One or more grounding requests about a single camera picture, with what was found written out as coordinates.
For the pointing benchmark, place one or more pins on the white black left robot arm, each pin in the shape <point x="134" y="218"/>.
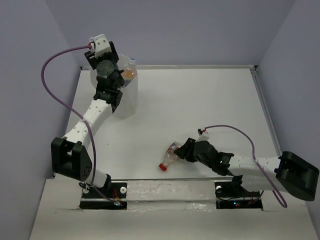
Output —
<point x="69" y="154"/>

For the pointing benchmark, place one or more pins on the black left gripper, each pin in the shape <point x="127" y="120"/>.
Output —
<point x="93" y="61"/>

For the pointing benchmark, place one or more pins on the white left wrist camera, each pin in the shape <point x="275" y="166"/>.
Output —
<point x="99" y="45"/>

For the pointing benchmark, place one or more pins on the blue label water bottle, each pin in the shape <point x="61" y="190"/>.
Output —
<point x="126" y="83"/>

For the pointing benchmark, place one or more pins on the red cap tea bottle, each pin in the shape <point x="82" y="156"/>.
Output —
<point x="169" y="156"/>

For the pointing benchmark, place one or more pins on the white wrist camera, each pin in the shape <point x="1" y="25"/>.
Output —
<point x="203" y="135"/>
<point x="99" y="45"/>

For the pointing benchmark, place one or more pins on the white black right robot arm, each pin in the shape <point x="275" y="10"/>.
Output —
<point x="286" y="173"/>

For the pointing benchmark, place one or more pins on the clear crushed bottle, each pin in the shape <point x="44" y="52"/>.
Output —
<point x="131" y="63"/>

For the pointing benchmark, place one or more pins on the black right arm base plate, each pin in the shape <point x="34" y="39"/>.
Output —
<point x="229" y="197"/>

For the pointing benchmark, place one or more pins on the orange juice bottle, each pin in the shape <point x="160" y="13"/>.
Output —
<point x="129" y="74"/>

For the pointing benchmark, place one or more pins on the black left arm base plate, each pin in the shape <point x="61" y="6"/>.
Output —
<point x="114" y="198"/>

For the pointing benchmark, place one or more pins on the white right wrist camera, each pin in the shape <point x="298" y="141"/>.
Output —
<point x="203" y="135"/>

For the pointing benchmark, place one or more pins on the white octagonal plastic bin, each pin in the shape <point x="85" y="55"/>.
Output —
<point x="129" y="101"/>

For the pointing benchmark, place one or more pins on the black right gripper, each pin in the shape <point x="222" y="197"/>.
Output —
<point x="184" y="151"/>

